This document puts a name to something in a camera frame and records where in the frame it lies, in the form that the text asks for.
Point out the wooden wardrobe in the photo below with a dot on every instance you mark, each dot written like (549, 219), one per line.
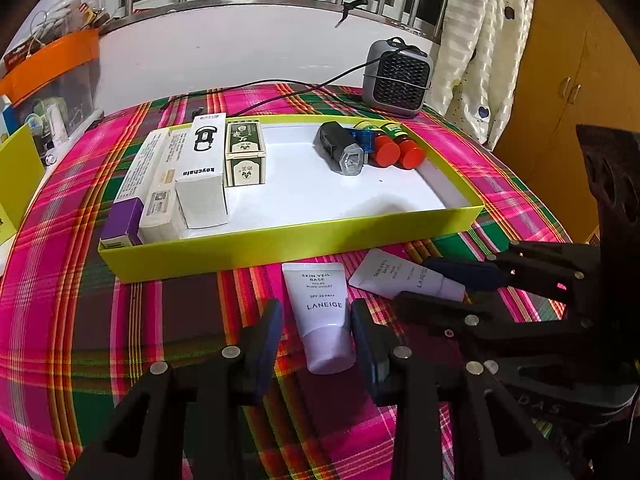
(565, 60)

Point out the purple and white long box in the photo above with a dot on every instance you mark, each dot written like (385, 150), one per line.
(125, 220)

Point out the green and white patterned box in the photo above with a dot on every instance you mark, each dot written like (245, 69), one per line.
(245, 160)

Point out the cream spotted curtain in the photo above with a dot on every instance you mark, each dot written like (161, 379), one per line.
(480, 60)

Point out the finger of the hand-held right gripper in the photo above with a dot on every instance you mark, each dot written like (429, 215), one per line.
(465, 272)
(430, 312)

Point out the clear storage bin orange lid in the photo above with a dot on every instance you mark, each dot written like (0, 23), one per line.
(55, 55)

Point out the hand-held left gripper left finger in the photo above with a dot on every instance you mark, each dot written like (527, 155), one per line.
(270, 345)

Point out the black clip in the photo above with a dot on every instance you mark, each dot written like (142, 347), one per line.
(357, 4)

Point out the small lavender cosmetic tube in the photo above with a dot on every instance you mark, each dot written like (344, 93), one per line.
(390, 275)

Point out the large lavender cosmetic tube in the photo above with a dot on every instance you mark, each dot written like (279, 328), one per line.
(317, 310)

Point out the white slim box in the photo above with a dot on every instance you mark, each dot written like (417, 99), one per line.
(160, 210)

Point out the yellow-green deep box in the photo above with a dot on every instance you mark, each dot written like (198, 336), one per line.
(20, 185)

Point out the white tube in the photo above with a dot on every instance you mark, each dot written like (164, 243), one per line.
(57, 127)

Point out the yellow-green shallow box tray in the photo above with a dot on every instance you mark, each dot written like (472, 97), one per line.
(325, 210)

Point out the grey desktop heater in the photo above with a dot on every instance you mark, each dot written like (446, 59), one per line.
(395, 85)

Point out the blue transparent plastic box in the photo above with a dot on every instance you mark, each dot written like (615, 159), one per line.
(365, 139)

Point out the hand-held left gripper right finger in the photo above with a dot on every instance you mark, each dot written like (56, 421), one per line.
(365, 350)

